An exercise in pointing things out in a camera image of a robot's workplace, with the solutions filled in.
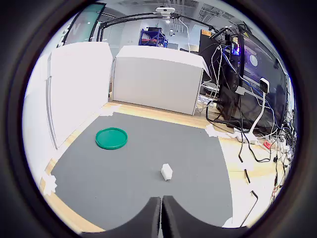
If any small white plastic terminal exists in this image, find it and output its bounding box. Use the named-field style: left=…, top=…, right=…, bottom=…
left=160, top=163, right=173, bottom=181

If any round green lid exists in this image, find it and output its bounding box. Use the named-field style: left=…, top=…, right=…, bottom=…
left=95, top=127, right=128, bottom=150

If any dark grey mat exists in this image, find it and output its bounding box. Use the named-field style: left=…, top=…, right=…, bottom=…
left=51, top=112, right=234, bottom=233

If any white tape patch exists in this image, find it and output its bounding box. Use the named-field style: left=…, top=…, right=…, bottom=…
left=100, top=103, right=122, bottom=118
left=205, top=123, right=219, bottom=138
left=41, top=173, right=59, bottom=196

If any white power strip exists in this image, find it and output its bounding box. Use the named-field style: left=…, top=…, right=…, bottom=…
left=232, top=131, right=260, bottom=146

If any black computer tower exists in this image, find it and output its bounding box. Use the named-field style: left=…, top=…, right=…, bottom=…
left=216, top=32, right=245, bottom=124

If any white box-shaped partition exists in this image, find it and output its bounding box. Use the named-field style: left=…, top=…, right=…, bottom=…
left=110, top=45, right=211, bottom=116

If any white gooseneck stand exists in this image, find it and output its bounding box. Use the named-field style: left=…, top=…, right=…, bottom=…
left=249, top=93, right=267, bottom=139

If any large dark screen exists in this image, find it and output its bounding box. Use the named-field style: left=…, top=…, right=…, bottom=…
left=241, top=24, right=291, bottom=129

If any black monitor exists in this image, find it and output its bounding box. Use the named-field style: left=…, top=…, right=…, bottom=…
left=199, top=28, right=225, bottom=82

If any blue shelf rack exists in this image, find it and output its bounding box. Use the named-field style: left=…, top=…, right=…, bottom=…
left=138, top=26, right=169, bottom=48

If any dark green banner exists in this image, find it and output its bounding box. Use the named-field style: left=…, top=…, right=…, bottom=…
left=56, top=3, right=106, bottom=48

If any white webcam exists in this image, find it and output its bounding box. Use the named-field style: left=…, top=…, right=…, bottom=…
left=155, top=7, right=176, bottom=18

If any taped black cable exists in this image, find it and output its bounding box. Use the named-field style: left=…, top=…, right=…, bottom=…
left=238, top=133, right=259, bottom=228

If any small white camera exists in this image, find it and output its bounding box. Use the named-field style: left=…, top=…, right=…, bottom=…
left=259, top=77, right=270, bottom=95

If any white webcam cable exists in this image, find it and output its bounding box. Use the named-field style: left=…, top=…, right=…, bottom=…
left=177, top=17, right=192, bottom=53

